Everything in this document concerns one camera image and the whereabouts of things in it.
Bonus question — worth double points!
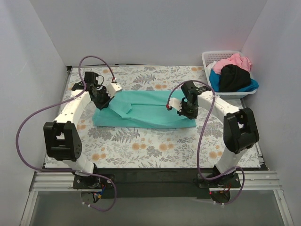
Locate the teal t shirt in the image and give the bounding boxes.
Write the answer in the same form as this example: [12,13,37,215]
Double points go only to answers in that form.
[93,90,196,129]

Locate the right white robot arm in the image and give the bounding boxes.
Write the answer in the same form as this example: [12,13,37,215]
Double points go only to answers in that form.
[177,80,259,183]

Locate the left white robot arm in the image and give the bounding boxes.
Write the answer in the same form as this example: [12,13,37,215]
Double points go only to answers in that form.
[43,72,112,175]

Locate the blue t shirt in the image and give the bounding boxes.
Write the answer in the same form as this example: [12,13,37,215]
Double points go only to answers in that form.
[209,69,259,92]

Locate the black t shirt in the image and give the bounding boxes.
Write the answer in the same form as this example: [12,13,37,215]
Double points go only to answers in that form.
[220,65,251,92]

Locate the white plastic laundry basket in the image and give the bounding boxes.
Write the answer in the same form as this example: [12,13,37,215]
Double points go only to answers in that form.
[202,50,259,99]

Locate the pink t shirt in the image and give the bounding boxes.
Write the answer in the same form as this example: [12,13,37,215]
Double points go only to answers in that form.
[213,53,252,75]

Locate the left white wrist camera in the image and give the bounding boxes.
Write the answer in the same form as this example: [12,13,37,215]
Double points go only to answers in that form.
[106,82,122,98]

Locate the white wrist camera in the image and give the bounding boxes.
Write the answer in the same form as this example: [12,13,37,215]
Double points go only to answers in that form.
[106,82,122,98]
[166,97,182,112]

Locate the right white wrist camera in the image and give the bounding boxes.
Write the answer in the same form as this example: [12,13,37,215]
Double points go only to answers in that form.
[166,97,182,112]

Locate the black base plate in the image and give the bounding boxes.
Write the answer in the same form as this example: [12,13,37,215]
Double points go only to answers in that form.
[72,168,242,199]

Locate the aluminium frame rail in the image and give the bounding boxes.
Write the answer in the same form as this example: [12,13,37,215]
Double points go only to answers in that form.
[20,170,293,226]

